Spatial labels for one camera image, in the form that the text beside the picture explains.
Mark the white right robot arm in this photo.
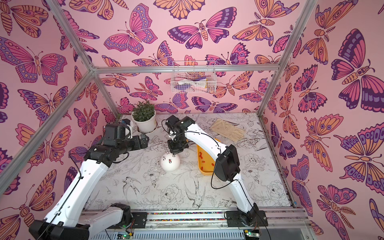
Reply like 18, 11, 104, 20
163, 115, 269, 227

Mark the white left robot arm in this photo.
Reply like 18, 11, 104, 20
29, 119, 150, 240

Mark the white dome with screws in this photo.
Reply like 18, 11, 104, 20
160, 152, 181, 173

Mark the green plant in white pot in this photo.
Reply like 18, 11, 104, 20
132, 100, 157, 134

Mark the yellow plastic tray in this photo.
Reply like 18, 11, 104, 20
197, 143, 220, 176

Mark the cream fabric work glove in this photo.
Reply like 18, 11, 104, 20
210, 119, 245, 143

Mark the white wire wall basket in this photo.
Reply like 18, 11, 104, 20
170, 61, 217, 94

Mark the aluminium frame corner post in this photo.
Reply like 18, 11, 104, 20
46, 0, 122, 118

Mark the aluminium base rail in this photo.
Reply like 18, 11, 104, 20
78, 208, 311, 234

